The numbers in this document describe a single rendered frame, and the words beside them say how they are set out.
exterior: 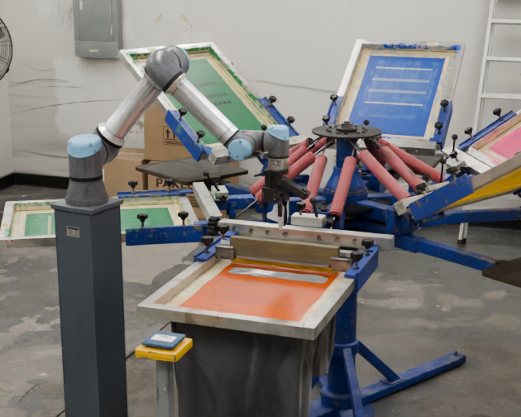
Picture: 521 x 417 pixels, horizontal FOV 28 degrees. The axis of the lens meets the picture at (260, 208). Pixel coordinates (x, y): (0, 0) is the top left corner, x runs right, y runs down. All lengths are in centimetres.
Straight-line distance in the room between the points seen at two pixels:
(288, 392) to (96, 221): 92
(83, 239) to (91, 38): 490
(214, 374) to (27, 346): 242
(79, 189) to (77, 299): 40
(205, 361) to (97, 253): 60
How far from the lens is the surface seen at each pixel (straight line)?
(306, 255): 368
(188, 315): 324
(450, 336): 576
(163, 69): 352
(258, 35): 800
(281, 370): 331
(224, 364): 336
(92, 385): 387
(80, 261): 372
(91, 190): 367
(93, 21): 844
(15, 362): 549
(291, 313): 332
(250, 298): 345
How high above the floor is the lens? 214
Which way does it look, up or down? 15 degrees down
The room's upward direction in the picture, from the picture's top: straight up
